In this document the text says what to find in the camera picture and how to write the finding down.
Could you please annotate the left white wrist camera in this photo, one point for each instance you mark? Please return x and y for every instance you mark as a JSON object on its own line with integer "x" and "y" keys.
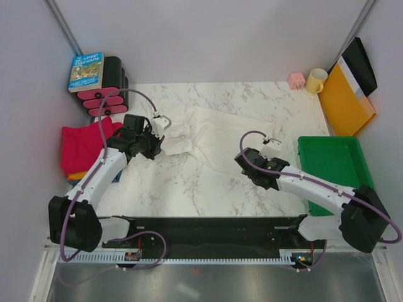
{"x": 159, "y": 125}

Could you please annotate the yellow mug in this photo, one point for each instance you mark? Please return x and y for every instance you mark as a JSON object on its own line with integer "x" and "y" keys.
{"x": 316, "y": 79}

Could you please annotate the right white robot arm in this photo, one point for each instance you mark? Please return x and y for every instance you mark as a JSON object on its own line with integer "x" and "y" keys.
{"x": 357, "y": 215}

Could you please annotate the black pink drawer organizer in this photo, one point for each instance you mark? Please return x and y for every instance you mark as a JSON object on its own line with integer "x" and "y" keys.
{"x": 108, "y": 98}

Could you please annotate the pink plug cube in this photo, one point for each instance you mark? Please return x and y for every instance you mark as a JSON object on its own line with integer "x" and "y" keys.
{"x": 296, "y": 81}

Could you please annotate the white slotted cable duct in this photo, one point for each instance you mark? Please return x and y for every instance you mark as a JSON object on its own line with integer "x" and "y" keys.
{"x": 131, "y": 258}

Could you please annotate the orange folded t shirt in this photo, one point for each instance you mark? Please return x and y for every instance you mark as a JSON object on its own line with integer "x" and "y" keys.
{"x": 76, "y": 176}

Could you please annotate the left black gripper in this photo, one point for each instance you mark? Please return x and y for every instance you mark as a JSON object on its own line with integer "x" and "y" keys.
{"x": 157, "y": 148}

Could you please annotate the white t shirt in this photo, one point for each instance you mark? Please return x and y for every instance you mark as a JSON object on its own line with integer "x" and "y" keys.
{"x": 212, "y": 136}

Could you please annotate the red folded t shirt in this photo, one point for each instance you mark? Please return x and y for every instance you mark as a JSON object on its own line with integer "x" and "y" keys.
{"x": 80, "y": 148}

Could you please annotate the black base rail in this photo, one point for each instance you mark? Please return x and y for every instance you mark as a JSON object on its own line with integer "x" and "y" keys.
{"x": 213, "y": 237}

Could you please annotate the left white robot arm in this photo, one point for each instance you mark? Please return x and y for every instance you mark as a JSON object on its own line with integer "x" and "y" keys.
{"x": 73, "y": 221}

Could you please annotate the green plastic tray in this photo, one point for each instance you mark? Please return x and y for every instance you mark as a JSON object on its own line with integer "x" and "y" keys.
{"x": 335, "y": 159}

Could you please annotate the blue folded t shirt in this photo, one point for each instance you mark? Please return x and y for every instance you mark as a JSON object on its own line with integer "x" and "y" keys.
{"x": 116, "y": 179}

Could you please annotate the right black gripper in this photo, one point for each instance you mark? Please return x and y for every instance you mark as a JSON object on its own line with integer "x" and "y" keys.
{"x": 245, "y": 173}

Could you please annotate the blue treehouse book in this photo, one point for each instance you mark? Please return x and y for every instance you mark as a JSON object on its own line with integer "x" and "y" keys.
{"x": 86, "y": 72}

